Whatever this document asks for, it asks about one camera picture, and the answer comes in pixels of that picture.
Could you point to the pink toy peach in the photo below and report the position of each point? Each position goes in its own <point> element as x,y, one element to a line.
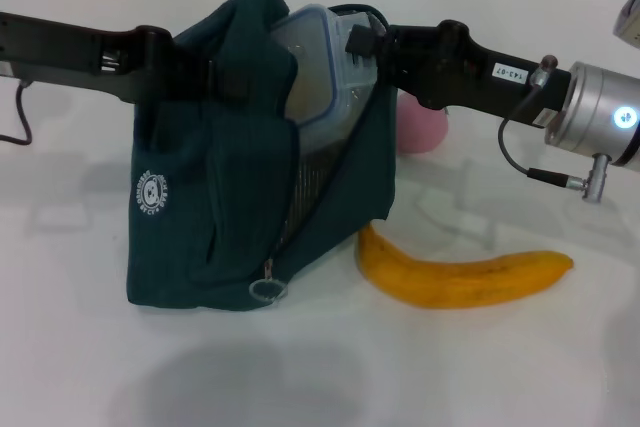
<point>420,132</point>

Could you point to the dark teal insulated lunch bag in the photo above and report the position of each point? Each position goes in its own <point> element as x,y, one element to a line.
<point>200,187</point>

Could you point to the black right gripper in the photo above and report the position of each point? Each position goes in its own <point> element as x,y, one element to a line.
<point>450,72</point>

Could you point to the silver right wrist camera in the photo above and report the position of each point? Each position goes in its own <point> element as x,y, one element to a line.
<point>631,17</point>

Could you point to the clear food container blue seal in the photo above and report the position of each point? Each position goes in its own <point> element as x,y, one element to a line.
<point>310,67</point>

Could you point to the yellow banana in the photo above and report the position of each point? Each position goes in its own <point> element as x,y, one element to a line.
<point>450,287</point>

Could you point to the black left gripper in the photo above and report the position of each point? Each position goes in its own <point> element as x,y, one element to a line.
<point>75,54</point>

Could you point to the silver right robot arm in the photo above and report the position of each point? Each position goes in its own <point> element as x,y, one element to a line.
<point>590,107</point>

